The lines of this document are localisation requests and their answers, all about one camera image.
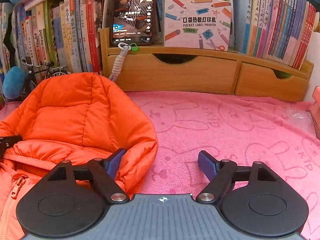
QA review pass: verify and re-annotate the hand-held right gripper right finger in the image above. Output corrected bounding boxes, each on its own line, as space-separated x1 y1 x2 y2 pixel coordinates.
196 151 278 204

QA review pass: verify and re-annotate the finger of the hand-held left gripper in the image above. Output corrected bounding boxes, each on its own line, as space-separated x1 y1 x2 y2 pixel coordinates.
0 135 23 159

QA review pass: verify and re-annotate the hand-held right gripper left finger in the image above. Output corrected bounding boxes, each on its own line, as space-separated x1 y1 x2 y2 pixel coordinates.
47 148 130 204

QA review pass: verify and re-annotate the orange down jacket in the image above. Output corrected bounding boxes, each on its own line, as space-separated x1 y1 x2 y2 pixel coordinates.
0 72 159 240

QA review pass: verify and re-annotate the pink rabbit-print towel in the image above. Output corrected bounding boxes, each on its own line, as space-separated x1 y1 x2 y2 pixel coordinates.
0 90 320 240

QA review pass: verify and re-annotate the blue plush ball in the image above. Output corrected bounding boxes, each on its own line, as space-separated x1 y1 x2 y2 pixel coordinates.
2 66 27 100

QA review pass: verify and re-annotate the miniature bicycle model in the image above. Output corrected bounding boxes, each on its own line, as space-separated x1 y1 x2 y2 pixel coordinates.
20 59 72 100

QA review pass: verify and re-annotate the wooden desk organizer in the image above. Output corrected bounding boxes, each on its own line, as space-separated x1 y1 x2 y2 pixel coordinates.
100 27 314 103

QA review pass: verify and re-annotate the wide wooden drawer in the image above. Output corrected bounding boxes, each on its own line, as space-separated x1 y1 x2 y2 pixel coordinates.
108 54 239 94

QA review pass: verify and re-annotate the narrow wooden drawer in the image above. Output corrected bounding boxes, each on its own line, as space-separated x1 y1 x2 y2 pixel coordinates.
235 62 309 102

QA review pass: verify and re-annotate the clear plastic wrap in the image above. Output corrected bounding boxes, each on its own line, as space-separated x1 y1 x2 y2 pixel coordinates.
287 105 313 120

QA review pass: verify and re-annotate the row of tall books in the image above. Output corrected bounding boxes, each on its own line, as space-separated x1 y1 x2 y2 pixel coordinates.
0 0 103 105

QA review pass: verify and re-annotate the pink house-shaped toy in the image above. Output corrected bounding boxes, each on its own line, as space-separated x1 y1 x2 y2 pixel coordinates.
309 86 320 139

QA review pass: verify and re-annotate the white printer box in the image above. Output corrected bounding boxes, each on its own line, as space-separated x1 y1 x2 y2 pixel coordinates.
163 0 232 52

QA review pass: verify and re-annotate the black smartphone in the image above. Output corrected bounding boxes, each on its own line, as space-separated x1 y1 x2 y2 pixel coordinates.
110 0 157 47

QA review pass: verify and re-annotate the row of slim colourful books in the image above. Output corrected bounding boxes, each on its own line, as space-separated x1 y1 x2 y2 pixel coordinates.
160 0 317 70

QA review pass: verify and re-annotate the black strap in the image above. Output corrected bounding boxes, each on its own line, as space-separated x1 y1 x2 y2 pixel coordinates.
4 10 18 70

